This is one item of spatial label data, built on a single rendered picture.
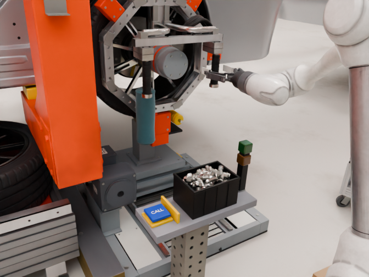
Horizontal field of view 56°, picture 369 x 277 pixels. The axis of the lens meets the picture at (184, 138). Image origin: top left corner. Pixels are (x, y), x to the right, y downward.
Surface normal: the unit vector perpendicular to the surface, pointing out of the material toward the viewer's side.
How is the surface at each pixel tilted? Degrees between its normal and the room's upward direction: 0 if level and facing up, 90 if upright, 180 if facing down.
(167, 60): 90
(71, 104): 90
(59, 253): 90
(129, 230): 0
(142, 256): 0
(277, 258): 0
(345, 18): 78
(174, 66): 90
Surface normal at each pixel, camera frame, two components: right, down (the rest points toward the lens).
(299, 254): 0.04, -0.90
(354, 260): -0.85, -0.11
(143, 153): 0.52, 0.39
